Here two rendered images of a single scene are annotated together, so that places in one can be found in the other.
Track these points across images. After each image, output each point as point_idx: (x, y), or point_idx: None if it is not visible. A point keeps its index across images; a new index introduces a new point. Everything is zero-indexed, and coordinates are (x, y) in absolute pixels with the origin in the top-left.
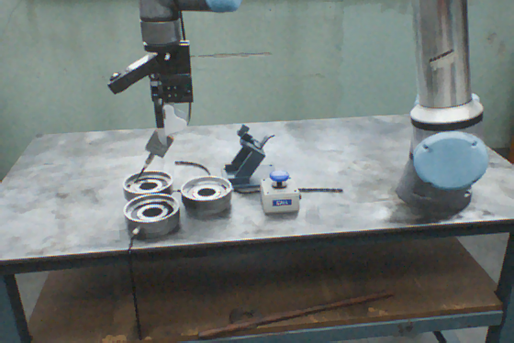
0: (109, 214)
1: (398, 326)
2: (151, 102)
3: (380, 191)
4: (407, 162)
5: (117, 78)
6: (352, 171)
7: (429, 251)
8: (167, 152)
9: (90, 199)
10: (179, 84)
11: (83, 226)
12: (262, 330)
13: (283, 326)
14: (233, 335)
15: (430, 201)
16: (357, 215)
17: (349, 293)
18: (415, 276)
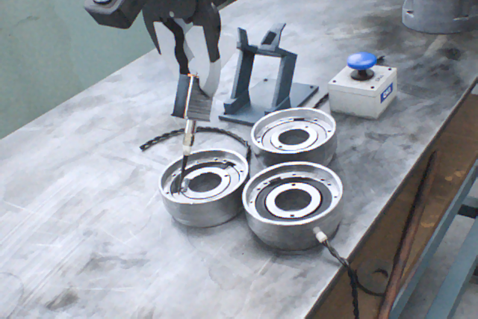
0: (205, 258)
1: (471, 178)
2: (190, 17)
3: (408, 39)
4: None
5: None
6: (346, 39)
7: None
8: (98, 147)
9: (126, 267)
10: None
11: (210, 302)
12: (406, 275)
13: (417, 253)
14: None
15: (476, 17)
16: (447, 66)
17: (411, 181)
18: None
